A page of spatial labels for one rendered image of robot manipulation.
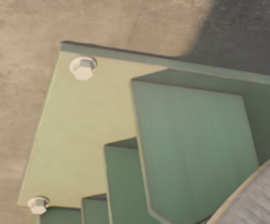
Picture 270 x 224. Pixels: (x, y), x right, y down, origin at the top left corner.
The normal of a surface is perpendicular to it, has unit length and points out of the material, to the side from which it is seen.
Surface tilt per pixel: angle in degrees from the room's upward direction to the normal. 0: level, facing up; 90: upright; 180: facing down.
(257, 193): 91
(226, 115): 90
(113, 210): 90
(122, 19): 0
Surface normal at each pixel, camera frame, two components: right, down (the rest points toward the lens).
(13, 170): 0.11, 0.73
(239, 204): 0.28, -0.69
